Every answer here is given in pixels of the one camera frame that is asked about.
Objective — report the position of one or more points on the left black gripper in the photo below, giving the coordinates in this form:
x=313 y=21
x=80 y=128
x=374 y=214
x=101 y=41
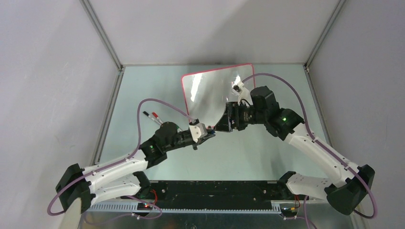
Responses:
x=201 y=140

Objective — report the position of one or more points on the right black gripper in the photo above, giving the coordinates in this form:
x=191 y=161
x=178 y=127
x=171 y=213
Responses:
x=230 y=119

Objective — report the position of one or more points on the pink framed whiteboard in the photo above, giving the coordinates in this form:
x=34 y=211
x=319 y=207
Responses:
x=206 y=92

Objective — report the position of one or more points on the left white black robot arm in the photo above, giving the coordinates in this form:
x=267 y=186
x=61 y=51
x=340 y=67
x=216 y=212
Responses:
x=124 y=176

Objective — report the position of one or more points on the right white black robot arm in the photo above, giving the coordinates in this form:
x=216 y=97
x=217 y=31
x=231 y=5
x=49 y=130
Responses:
x=346 y=184

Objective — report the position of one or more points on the red capped marker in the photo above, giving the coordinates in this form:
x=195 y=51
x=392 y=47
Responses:
x=157 y=117

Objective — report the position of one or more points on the black capped marker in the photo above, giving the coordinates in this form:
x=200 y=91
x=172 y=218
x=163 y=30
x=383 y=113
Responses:
x=151 y=117

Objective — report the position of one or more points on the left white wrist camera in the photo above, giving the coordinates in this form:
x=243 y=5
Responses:
x=198 y=130

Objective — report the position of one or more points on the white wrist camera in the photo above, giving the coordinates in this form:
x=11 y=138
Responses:
x=243 y=92
x=198 y=130

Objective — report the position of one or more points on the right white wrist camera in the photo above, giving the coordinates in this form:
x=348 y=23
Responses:
x=243 y=92

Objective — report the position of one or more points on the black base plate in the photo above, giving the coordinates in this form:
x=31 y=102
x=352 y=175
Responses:
x=215 y=194

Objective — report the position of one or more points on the grey slotted cable duct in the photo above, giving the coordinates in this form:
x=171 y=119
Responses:
x=137 y=207

